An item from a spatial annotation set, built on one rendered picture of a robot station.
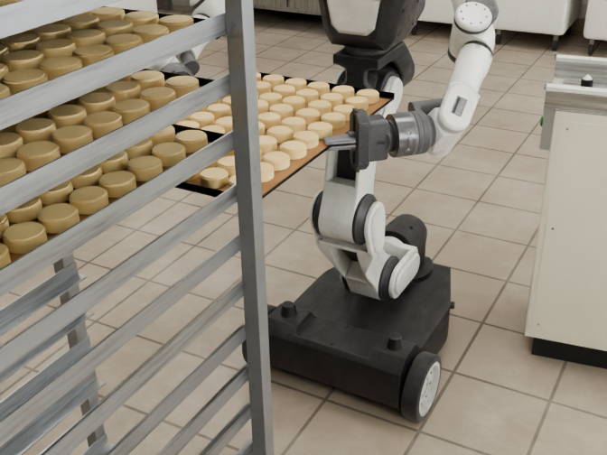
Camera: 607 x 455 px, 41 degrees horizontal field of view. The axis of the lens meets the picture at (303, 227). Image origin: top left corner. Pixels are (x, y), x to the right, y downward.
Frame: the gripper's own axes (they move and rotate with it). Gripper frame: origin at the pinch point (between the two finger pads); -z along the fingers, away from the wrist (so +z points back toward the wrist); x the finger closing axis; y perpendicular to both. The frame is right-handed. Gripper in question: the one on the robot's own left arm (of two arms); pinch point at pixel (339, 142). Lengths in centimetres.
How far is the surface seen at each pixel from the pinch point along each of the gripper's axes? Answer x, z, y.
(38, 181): 23, -53, 54
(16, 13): 41, -52, 53
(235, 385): -31, -29, 29
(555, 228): -52, 79, -39
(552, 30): -81, 266, -341
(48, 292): -23, -59, 0
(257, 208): 2.1, -22.7, 27.5
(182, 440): -31, -40, 40
